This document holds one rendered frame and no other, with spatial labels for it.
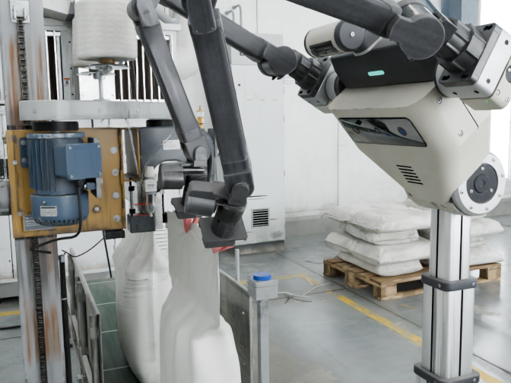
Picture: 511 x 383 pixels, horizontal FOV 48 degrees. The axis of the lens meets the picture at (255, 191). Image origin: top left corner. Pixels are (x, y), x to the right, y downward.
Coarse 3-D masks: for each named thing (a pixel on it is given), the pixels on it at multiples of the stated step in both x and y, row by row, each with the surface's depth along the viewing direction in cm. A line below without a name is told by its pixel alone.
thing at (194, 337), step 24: (168, 216) 177; (168, 240) 179; (192, 240) 157; (192, 264) 159; (216, 264) 134; (192, 288) 161; (216, 288) 135; (168, 312) 163; (192, 312) 150; (216, 312) 137; (168, 336) 156; (192, 336) 144; (216, 336) 145; (168, 360) 156; (192, 360) 142; (216, 360) 144
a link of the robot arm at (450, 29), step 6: (408, 6) 101; (414, 6) 100; (420, 6) 100; (402, 12) 100; (408, 12) 99; (414, 12) 98; (420, 12) 97; (426, 12) 97; (432, 12) 102; (438, 12) 101; (438, 18) 103; (444, 18) 98; (444, 24) 98; (450, 24) 98; (450, 30) 99; (450, 36) 100; (396, 42) 102; (444, 42) 100
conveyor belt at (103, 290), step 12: (96, 288) 335; (108, 288) 335; (96, 300) 313; (108, 300) 312; (108, 312) 293; (108, 324) 276; (108, 336) 261; (108, 348) 247; (120, 348) 247; (108, 360) 235; (120, 360) 235; (108, 372) 224; (120, 372) 223; (132, 372) 223
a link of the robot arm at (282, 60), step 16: (160, 0) 141; (176, 0) 141; (224, 16) 147; (224, 32) 147; (240, 32) 149; (240, 48) 150; (256, 48) 150; (272, 48) 149; (288, 48) 151; (272, 64) 150; (288, 64) 152
